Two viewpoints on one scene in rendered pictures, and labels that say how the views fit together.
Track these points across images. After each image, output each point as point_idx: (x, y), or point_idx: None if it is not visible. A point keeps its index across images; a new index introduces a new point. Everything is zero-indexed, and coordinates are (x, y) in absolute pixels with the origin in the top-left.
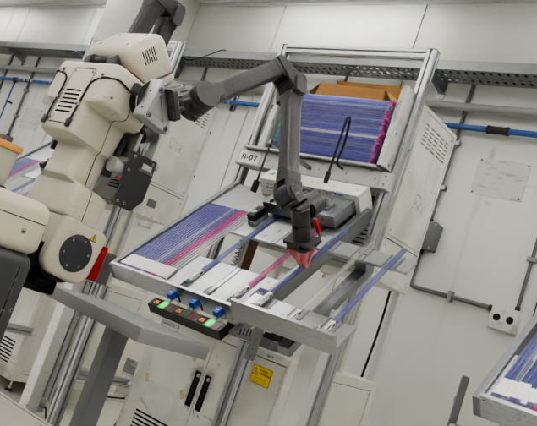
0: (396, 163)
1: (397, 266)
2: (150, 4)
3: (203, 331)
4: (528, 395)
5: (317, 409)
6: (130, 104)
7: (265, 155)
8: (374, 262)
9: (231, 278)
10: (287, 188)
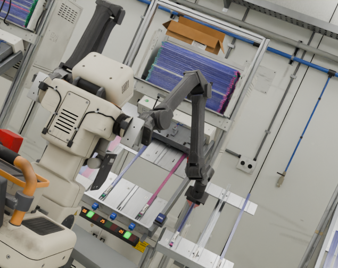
0: (233, 113)
1: (247, 209)
2: (104, 11)
3: (121, 239)
4: None
5: (168, 258)
6: (114, 128)
7: (154, 104)
8: (233, 204)
9: (133, 194)
10: (199, 172)
